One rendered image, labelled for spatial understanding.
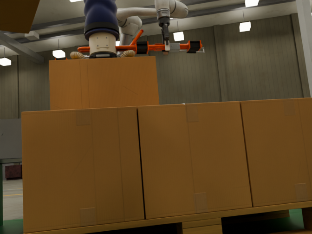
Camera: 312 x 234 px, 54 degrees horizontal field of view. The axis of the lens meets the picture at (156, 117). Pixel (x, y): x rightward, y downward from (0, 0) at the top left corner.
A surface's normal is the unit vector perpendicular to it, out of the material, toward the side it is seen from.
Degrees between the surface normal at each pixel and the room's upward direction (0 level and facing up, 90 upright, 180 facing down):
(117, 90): 90
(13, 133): 90
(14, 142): 90
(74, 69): 90
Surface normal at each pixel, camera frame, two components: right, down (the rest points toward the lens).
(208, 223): 0.16, -0.15
